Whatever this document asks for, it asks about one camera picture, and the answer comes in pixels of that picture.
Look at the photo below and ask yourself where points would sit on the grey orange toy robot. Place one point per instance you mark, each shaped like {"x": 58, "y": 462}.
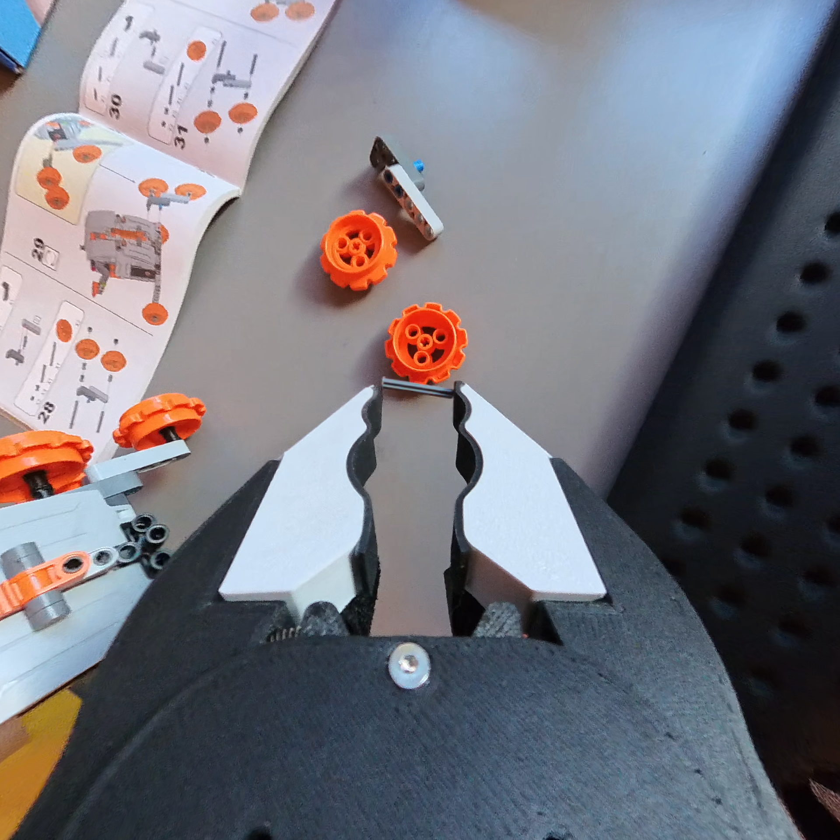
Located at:
{"x": 52, "y": 525}

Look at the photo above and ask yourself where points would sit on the yellow plastic parts bin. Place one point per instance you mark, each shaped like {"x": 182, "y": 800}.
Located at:
{"x": 39, "y": 735}

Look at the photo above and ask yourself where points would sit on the grey beam assembly blue pin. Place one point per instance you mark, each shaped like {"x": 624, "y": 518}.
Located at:
{"x": 413, "y": 203}

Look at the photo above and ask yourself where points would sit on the dark grey axle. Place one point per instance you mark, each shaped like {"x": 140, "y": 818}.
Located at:
{"x": 417, "y": 388}

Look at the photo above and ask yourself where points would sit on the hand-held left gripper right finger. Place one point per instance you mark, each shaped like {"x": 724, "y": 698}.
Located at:
{"x": 522, "y": 525}

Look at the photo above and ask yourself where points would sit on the open instruction booklet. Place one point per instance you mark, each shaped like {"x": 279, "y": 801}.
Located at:
{"x": 131, "y": 197}

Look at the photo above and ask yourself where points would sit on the orange toothed wheel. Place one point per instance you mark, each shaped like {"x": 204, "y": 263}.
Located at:
{"x": 358, "y": 249}
{"x": 426, "y": 341}

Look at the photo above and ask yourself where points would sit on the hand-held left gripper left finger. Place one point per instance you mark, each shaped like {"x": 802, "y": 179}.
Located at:
{"x": 302, "y": 525}

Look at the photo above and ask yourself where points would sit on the black perforated chair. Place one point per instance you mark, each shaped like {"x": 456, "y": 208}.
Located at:
{"x": 754, "y": 459}

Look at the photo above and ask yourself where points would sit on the blue robot kit box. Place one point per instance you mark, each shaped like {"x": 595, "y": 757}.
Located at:
{"x": 16, "y": 33}

